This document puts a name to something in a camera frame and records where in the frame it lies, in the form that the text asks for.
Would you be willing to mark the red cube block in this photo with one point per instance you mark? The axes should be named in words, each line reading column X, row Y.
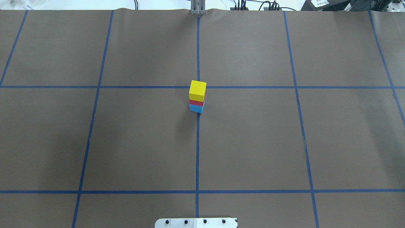
column 196, row 103

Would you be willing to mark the blue cube block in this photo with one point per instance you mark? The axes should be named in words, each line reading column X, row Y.
column 196, row 108

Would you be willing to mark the aluminium frame post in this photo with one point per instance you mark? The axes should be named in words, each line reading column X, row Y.
column 197, row 7

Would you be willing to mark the yellow cube block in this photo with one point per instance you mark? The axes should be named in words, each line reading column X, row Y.
column 197, row 91

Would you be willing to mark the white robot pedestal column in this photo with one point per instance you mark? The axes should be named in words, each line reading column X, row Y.
column 196, row 223

